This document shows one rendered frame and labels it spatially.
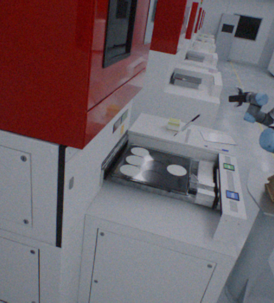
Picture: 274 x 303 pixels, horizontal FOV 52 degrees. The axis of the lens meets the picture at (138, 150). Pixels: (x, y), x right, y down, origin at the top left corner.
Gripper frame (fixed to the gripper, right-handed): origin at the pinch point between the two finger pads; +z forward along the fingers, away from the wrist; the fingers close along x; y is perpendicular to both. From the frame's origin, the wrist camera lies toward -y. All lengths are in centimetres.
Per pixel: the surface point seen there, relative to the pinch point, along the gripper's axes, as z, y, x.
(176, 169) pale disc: -63, -62, -30
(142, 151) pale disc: -47, -76, -23
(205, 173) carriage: -61, -46, -35
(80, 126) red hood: -119, -104, 4
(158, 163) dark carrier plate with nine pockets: -58, -70, -28
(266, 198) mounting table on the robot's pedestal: -70, -15, -49
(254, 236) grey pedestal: -59, -14, -78
